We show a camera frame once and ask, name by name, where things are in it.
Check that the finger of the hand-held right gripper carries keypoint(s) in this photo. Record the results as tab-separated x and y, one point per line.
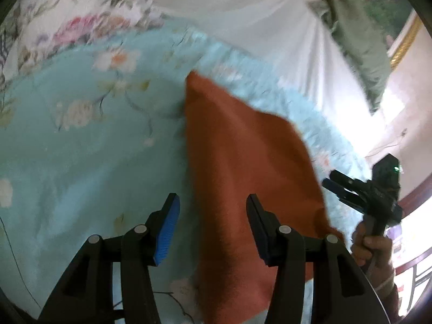
341	177
337	191

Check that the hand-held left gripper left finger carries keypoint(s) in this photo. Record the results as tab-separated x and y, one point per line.
167	229

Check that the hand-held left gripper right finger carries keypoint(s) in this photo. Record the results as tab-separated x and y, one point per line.
258	229

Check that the orange knit sweater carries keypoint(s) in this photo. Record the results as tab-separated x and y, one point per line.
243	158

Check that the person's right forearm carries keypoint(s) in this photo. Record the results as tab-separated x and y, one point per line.
388	293

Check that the person's right hand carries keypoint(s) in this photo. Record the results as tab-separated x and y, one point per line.
374	248

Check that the light blue floral blanket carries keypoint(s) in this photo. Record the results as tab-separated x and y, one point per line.
84	162

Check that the green cloth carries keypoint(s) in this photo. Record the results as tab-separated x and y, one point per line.
357	40

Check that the white striped quilt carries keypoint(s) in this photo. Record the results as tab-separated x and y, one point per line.
253	23

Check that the white floral pillow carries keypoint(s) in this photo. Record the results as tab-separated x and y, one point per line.
84	17

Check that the gilded bed frame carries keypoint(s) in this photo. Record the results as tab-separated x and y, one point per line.
405	44

